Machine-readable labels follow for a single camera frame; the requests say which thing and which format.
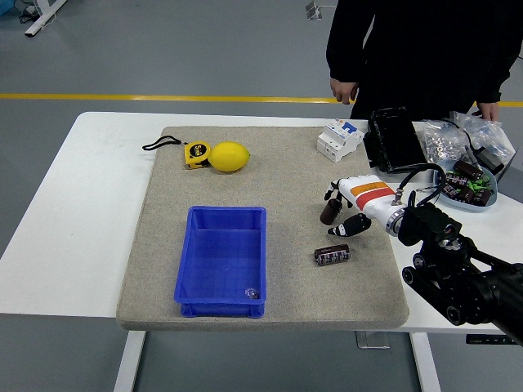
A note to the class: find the person's right hand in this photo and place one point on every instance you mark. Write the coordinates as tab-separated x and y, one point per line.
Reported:
345	92

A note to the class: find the white and black robot right hand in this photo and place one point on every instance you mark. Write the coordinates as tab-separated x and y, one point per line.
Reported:
367	196

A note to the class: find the person's left hand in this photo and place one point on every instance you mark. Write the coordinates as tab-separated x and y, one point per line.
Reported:
488	110

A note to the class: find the dark brown cylindrical battery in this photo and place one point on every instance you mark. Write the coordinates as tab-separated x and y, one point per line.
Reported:
483	198
333	254
451	191
466	195
468	169
457	179
329	215

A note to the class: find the person's right forearm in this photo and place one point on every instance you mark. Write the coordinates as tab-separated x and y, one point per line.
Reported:
347	53

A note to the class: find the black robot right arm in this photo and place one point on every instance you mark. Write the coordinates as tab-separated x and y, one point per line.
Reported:
441	265

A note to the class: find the person's left forearm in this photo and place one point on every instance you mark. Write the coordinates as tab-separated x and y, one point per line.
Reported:
496	77

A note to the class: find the blue plastic box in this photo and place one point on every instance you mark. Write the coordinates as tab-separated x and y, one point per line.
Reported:
222	261

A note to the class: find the clear bag of blue parts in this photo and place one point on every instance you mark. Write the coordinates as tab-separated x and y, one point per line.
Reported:
490	134

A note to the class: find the white circuit breaker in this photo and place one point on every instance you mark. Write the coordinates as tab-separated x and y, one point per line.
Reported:
339	141

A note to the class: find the black power adapter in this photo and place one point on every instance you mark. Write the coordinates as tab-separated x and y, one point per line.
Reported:
490	160

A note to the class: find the clear bag of washers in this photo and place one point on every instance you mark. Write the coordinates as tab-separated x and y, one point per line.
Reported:
439	143

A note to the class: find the black wrapped device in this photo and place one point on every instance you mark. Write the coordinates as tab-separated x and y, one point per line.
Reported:
396	141

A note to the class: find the person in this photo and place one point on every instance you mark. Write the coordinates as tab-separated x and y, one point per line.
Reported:
425	53

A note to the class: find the white floor plug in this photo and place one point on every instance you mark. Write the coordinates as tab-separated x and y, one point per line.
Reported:
312	10

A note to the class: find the light blue bowl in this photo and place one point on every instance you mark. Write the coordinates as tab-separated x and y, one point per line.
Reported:
470	206

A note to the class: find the grey-brown mat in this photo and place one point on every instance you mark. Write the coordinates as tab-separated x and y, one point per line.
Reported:
286	277

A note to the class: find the yellow lemon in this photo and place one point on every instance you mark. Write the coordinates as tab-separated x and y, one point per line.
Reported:
229	156

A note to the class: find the small clear plastic piece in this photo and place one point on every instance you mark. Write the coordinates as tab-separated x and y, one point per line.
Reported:
251	293

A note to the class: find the yellow tape measure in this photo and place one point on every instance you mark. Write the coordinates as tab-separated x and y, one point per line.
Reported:
196	154

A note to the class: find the white table leg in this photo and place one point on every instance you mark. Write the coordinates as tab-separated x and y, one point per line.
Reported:
425	363
128	359

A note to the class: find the black table control panel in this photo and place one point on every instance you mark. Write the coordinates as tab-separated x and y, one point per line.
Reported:
486	339

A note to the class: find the blue object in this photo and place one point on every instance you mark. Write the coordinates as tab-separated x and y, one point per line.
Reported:
5	7

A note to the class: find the metal table bracket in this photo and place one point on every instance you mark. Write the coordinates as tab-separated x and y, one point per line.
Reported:
372	341

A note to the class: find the white floor frame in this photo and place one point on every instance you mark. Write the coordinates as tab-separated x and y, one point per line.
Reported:
41	18

